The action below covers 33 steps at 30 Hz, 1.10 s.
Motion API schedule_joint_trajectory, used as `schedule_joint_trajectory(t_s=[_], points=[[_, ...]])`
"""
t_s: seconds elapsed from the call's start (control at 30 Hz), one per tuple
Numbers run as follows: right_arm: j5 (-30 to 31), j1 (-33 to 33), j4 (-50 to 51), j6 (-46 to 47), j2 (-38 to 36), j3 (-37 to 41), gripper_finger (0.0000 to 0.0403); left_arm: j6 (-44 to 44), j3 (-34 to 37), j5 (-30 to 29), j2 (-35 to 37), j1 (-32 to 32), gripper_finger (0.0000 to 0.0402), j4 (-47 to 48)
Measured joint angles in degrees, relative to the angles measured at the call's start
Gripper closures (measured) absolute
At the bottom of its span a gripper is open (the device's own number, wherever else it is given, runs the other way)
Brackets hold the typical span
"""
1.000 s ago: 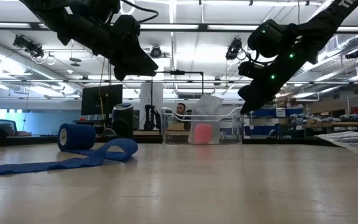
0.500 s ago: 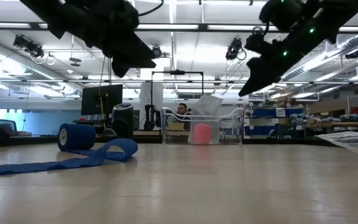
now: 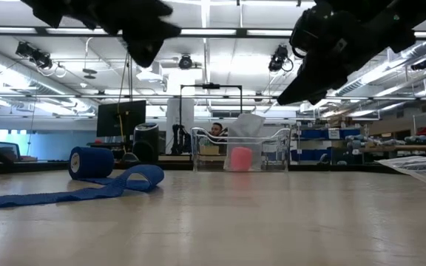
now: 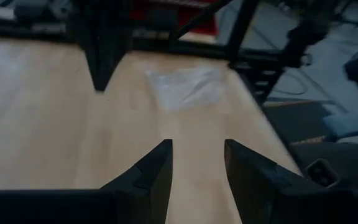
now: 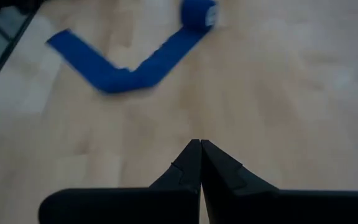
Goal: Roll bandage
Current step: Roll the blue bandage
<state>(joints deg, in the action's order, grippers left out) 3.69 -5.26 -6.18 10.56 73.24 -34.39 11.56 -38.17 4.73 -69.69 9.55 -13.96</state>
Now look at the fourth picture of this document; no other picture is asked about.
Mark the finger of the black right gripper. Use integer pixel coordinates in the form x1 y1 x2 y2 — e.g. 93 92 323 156
84 51 105 91
103 51 127 91

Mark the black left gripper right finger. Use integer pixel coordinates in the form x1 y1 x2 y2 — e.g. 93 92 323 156
224 139 358 224

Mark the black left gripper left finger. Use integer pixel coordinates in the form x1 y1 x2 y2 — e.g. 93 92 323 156
0 139 174 224

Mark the clear plastic zip bag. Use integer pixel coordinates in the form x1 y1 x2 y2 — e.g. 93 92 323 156
144 65 226 111

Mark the red cabinet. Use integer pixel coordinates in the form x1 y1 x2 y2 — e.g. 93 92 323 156
129 0 219 35

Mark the blue seat pad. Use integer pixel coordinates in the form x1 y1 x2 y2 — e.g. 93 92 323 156
323 112 358 141

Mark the small black camera box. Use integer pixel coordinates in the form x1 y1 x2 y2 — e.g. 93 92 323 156
305 157 341 189

